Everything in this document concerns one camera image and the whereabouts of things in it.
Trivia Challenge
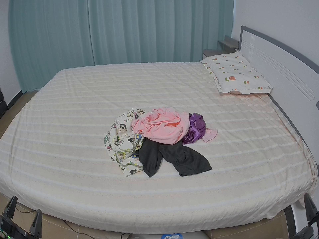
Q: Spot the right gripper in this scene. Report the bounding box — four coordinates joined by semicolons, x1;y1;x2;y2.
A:
296;193;319;239

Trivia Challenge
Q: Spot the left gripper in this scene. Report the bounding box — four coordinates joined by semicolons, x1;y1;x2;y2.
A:
0;196;43;239

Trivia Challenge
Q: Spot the black T-shirt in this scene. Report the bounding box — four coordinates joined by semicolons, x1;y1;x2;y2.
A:
135;138;213;178

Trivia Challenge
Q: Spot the black padded bench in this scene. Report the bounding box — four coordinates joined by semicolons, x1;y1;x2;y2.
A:
0;86;8;120

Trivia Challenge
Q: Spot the bed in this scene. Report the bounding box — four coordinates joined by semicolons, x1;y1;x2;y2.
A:
0;25;319;235

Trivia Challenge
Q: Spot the white printed pyjama top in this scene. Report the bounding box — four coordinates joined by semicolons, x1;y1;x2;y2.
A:
104;107;146;178

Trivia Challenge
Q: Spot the purple garment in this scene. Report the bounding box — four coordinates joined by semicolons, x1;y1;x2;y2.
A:
181;113;207;144

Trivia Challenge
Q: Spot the white printed pillow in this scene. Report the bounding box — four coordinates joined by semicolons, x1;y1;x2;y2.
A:
199;49;274;94

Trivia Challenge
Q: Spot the pink garment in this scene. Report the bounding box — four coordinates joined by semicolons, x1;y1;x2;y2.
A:
132;108;218;145

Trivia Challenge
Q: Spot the grey bedside table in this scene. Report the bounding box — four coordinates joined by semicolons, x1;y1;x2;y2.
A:
203;35;240;58

